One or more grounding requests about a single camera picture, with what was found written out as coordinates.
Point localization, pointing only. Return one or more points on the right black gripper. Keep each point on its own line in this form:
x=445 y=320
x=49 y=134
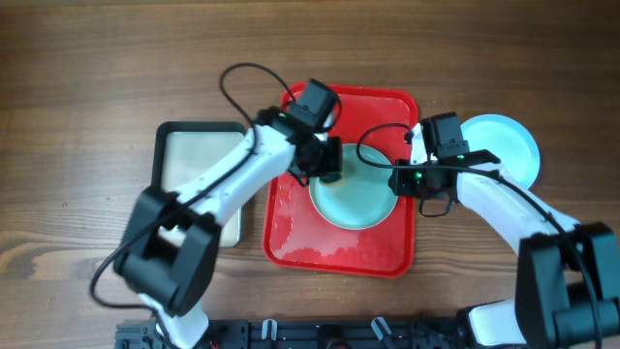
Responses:
x=401 y=185

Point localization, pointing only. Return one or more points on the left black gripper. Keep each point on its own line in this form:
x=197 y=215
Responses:
x=331 y=162

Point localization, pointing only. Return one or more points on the pale green plate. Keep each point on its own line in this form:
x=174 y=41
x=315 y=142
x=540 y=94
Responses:
x=359 y=200

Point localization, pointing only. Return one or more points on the light blue plate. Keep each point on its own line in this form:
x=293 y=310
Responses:
x=508 y=140

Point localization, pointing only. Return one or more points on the green yellow sponge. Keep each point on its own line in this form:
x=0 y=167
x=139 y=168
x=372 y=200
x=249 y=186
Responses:
x=330 y=179

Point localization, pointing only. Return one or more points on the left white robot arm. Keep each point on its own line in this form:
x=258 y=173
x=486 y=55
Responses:
x=170 y=246

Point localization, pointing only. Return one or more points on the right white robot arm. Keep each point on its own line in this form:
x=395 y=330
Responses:
x=567 y=281

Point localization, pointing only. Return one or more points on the red plastic tray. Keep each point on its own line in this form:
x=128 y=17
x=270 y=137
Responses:
x=296 y=236

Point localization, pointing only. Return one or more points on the black tray with soapy water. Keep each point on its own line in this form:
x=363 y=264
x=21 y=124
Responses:
x=186 y=149

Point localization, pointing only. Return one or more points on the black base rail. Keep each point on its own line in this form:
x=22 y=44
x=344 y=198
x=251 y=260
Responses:
x=379 y=332

